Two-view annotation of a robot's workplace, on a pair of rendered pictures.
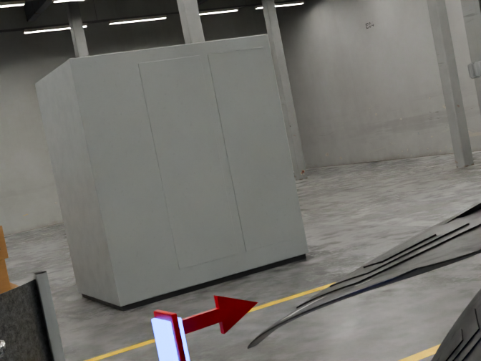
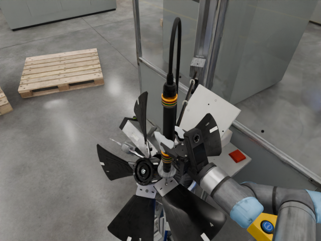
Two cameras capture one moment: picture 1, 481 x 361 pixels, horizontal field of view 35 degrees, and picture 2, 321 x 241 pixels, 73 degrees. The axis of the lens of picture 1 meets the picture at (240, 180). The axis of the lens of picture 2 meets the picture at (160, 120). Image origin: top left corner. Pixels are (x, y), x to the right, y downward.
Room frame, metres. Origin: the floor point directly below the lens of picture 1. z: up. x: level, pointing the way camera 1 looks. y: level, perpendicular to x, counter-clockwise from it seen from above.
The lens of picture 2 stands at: (0.70, 0.22, 2.02)
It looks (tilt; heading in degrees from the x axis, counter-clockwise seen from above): 45 degrees down; 264
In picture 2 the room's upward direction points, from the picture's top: straight up
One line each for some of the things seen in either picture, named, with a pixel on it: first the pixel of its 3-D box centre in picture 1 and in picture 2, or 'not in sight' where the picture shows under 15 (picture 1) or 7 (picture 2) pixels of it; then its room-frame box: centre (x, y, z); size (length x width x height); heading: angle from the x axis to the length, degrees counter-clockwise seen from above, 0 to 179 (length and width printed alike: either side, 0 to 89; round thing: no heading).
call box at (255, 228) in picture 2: not in sight; (269, 224); (0.18, -0.09, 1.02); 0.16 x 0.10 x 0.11; 32
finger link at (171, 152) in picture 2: not in sight; (173, 149); (0.62, -0.18, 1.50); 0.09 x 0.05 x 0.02; 134
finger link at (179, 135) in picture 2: not in sight; (177, 136); (0.59, -0.25, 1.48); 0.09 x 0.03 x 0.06; 110
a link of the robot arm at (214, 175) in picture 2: not in sight; (214, 179); (0.52, -0.08, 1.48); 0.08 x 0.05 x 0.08; 32
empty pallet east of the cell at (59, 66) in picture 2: not in sight; (63, 70); (1.95, -3.09, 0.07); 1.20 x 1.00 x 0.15; 11
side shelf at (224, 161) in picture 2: not in sight; (218, 151); (0.22, -0.63, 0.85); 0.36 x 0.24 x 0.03; 122
